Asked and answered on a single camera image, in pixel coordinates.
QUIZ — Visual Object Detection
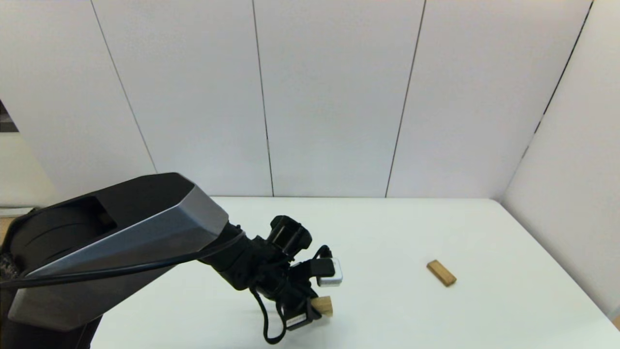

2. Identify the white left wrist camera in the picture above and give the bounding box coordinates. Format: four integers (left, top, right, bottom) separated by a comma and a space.
316, 258, 343, 287

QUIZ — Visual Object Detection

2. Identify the rectangular wooden building block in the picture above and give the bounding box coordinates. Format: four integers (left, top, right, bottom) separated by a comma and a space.
426, 260, 457, 287

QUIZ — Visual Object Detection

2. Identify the arched wooden building block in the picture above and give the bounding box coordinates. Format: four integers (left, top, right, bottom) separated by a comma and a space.
310, 296, 334, 317

